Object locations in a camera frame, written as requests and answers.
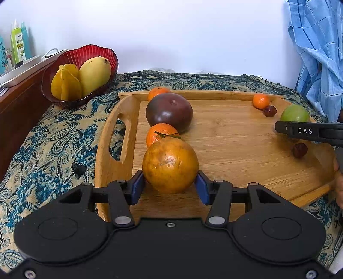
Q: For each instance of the large brownish orange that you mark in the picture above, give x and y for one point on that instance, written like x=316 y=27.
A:
x=170 y=163

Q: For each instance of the blue patterned blanket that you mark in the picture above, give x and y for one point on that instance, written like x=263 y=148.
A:
x=53 y=139

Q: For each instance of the yellow mango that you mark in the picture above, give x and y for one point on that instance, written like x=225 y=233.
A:
x=93 y=76

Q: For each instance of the plain teal bottle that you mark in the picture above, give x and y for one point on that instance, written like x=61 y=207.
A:
x=25 y=40

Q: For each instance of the tangerine with green leaf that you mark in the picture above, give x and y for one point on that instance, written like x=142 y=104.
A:
x=158 y=134

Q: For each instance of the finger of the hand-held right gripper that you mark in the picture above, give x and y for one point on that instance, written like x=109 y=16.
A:
x=302 y=131

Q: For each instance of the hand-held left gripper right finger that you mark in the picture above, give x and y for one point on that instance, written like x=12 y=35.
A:
x=202 y=187

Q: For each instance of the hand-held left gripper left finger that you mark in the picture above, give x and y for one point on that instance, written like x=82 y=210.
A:
x=137 y=187

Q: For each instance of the wooden headboard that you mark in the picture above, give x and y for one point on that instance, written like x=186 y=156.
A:
x=18 y=107

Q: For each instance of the dark grape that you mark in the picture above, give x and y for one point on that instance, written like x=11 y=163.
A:
x=299 y=150
x=269 y=111

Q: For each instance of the blue checked cloth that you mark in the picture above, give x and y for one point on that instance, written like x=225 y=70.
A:
x=316 y=53

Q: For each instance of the red glass bowl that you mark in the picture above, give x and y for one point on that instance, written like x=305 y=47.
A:
x=80 y=53

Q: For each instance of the dark purple round fruit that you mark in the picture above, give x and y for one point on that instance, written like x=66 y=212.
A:
x=168 y=112

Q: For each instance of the yellow starfruit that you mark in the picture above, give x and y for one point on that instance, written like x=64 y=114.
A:
x=65 y=83

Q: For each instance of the small black clip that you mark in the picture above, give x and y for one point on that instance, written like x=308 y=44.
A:
x=79 y=170

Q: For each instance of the patterned teal bottle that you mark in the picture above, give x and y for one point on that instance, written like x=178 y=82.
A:
x=3 y=56

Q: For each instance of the green bottle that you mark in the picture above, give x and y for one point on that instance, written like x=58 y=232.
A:
x=17 y=43

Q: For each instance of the green apple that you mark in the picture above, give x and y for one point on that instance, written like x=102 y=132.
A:
x=294 y=114

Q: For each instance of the small tangerine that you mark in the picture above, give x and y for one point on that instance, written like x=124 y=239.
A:
x=260 y=101
x=156 y=92

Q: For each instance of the white plastic tray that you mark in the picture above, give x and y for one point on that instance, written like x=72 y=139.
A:
x=18 y=71

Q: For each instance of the person's right hand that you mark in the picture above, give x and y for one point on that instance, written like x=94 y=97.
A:
x=339 y=187

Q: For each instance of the stack of papers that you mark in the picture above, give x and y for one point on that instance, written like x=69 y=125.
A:
x=3 y=91

